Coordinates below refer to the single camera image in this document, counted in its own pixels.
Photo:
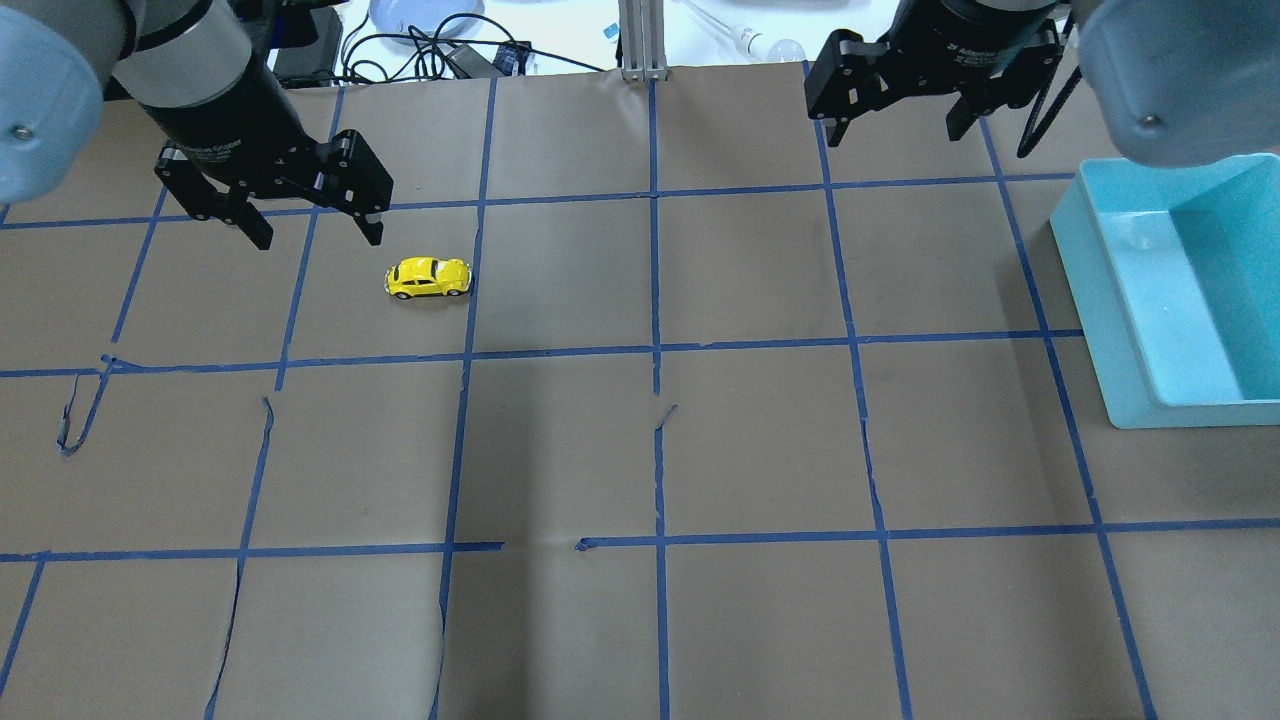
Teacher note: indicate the blue plate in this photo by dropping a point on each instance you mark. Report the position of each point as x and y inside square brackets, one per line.
[396, 17]

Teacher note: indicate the yellow toy beetle car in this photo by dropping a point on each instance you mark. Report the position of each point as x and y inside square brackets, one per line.
[423, 276]

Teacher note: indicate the aluminium frame post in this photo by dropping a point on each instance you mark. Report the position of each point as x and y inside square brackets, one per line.
[641, 53]

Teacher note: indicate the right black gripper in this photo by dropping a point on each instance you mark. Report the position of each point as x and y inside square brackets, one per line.
[985, 40]

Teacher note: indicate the teal plastic bin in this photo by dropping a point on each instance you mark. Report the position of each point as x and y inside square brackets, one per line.
[1174, 273]

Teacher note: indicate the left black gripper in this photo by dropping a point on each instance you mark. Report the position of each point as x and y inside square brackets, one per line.
[228, 118]

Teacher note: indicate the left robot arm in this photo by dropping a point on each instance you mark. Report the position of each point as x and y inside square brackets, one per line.
[58, 57]

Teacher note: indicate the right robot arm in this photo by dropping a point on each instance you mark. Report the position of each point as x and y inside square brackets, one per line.
[1179, 83]

